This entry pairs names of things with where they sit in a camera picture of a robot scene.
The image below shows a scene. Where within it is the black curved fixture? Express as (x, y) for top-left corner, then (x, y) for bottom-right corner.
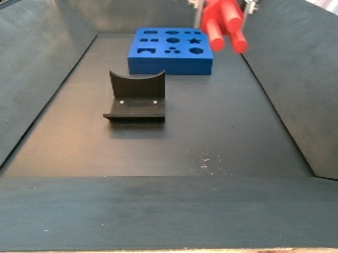
(103, 72), (166, 123)

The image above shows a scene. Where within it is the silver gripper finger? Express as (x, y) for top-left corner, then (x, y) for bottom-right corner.
(245, 0), (260, 15)
(188, 0), (205, 29)

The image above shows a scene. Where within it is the red three prong object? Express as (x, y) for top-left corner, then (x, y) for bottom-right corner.
(201, 0), (249, 53)

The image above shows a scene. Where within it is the blue foam shape board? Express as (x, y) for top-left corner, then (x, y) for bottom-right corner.
(129, 28), (214, 75)

